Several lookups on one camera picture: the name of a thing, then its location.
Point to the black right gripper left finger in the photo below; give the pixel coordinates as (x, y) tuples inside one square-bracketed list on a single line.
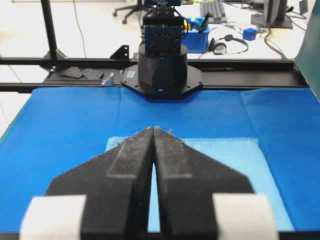
[(105, 198)]

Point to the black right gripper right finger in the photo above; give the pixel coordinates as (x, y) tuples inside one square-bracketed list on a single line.
[(201, 198)]

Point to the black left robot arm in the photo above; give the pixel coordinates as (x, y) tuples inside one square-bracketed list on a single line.
[(162, 69)]

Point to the blue table cloth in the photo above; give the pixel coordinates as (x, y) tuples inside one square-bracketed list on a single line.
[(61, 127)]

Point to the black headphones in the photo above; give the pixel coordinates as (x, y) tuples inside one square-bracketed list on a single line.
[(228, 45)]

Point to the blue plastic bin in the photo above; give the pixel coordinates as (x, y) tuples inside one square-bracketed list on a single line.
[(196, 41)]

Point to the small blue box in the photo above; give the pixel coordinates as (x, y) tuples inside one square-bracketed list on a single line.
[(249, 34)]

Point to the black keyboard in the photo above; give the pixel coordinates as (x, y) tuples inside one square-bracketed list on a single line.
[(215, 9)]

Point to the green backdrop board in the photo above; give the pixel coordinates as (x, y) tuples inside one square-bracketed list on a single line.
[(308, 58)]

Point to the black office chair base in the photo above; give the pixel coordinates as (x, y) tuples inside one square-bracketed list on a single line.
[(139, 6)]

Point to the black monitor stand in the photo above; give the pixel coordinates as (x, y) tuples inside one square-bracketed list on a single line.
[(274, 15)]

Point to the black metal frame rail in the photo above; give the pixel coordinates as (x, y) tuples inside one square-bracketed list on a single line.
[(206, 74)]

